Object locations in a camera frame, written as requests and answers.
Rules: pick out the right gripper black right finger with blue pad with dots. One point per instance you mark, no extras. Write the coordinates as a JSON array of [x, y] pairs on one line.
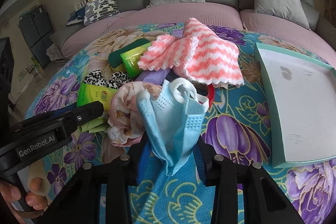
[[264, 201]]

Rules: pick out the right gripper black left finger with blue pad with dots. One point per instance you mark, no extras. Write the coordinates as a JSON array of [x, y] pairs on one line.
[[100, 194]]

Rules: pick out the light green cloth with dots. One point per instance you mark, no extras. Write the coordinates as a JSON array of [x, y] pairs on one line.
[[94, 126]]

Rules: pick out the pink floral fabric scrunchie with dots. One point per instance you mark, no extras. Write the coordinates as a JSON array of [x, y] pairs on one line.
[[125, 123]]

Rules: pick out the light blue face mask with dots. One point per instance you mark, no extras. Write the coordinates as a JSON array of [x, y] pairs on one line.
[[173, 121]]

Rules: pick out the person's left hand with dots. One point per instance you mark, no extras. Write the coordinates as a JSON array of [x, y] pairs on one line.
[[36, 183]]

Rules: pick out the floral table cloth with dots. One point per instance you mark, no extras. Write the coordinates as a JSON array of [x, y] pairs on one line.
[[237, 125]]

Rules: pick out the black white leopard scrunchie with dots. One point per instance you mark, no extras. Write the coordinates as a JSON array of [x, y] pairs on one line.
[[115, 81]]

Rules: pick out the dark grey cabinet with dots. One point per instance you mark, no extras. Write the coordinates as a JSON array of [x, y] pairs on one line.
[[36, 28]]

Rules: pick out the teal rimmed white tray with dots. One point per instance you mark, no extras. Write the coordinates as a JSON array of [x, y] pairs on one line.
[[300, 92]]

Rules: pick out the red tape roll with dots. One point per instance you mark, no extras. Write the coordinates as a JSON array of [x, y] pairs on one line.
[[206, 91]]

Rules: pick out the yellow green tissue pack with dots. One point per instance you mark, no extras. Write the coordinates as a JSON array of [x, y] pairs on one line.
[[130, 60]]

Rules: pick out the navy blue cushion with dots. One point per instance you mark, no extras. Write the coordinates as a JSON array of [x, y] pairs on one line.
[[76, 17]]

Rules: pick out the purple cloth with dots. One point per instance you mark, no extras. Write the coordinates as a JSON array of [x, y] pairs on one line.
[[153, 77]]

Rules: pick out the leopard print cushion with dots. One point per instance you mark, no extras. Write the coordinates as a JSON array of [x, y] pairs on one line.
[[99, 9]]

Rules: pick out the pink white striped towel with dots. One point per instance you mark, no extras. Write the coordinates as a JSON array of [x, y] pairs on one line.
[[199, 55]]

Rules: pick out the pink sofa seat cover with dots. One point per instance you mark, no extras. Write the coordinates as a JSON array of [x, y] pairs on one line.
[[321, 41]]

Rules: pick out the grey pink cushion right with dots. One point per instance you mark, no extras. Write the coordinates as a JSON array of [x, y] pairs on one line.
[[290, 10]]

